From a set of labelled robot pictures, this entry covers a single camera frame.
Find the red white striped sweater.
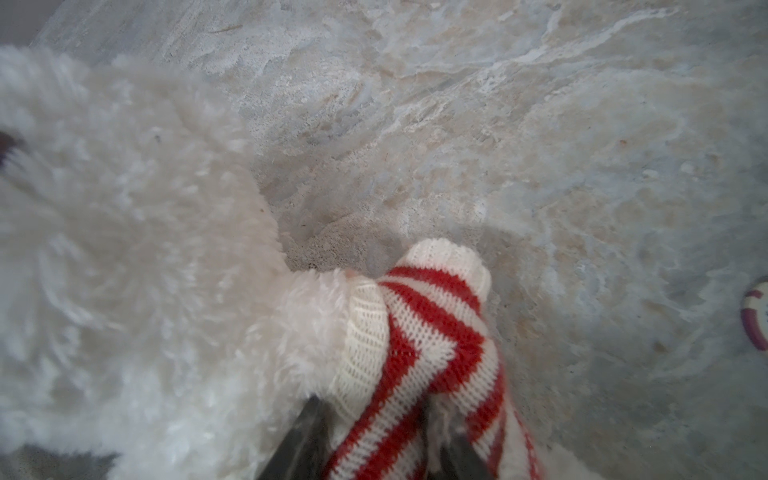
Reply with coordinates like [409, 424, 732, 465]
[324, 238, 544, 479]

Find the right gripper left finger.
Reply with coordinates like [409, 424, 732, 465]
[256, 396, 331, 480]

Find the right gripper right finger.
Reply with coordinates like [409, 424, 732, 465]
[425, 401, 492, 480]

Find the white teddy bear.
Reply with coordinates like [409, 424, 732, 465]
[0, 44, 601, 480]

